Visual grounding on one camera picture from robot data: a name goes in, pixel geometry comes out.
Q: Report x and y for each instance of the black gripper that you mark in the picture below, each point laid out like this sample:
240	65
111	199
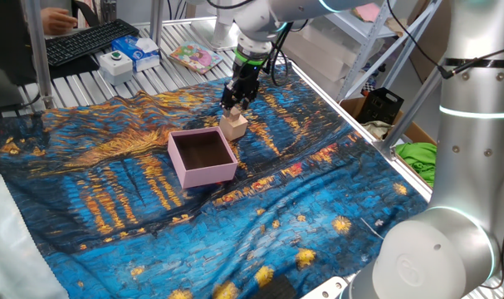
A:
243	81

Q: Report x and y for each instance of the small wooden cube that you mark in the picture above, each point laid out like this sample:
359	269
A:
234	114

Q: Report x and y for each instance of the large wooden block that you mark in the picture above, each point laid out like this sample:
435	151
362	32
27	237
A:
233	128

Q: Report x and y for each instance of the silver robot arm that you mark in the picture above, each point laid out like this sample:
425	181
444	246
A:
476	145

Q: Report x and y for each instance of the pink gift box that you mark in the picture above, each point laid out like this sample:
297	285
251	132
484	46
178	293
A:
202	178

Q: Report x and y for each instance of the open cardboard box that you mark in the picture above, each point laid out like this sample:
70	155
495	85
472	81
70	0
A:
351	106

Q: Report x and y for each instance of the white box with green button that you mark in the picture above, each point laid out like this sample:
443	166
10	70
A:
116	70

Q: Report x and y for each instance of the person's hand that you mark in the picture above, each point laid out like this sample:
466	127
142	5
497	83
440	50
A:
57	21

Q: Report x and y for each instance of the colourful children's book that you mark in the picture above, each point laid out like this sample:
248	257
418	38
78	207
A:
195	57

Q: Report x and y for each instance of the white foam board stack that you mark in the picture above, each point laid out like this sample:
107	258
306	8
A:
318	54

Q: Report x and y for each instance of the blue tissue pack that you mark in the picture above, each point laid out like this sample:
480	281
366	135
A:
133	52

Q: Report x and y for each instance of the white metal shelf rack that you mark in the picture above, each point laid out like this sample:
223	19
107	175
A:
361	62

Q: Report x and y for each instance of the black white checkerboard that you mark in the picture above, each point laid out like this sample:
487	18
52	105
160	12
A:
370	86

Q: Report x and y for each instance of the black plastic crate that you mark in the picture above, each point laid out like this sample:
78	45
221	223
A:
380	106

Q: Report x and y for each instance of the beige cloth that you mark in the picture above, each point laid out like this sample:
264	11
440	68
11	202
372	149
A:
378	128

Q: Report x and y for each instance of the pink paper pad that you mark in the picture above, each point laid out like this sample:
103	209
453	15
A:
367	12

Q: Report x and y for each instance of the black keyboard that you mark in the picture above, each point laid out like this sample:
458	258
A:
85	41

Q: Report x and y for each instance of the starry night print cloth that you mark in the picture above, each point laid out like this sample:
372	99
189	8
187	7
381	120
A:
110	232

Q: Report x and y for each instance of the white zip tie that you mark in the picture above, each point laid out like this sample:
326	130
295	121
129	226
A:
378	223

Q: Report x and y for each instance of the green cloth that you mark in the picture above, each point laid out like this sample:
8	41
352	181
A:
419	160

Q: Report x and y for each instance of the large brown cardboard carton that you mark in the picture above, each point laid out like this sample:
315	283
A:
432	45

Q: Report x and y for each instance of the black computer monitor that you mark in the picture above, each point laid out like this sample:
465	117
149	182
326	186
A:
6	41

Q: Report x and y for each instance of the translucent white plastic sheet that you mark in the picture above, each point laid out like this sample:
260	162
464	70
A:
11	257

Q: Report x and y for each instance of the aluminium frame post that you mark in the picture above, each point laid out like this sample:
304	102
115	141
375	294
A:
157	21
39	54

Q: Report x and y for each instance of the aluminium frame strut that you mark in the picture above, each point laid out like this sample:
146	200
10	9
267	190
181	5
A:
409	112

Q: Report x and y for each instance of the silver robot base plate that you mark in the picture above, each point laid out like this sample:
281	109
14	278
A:
326	288

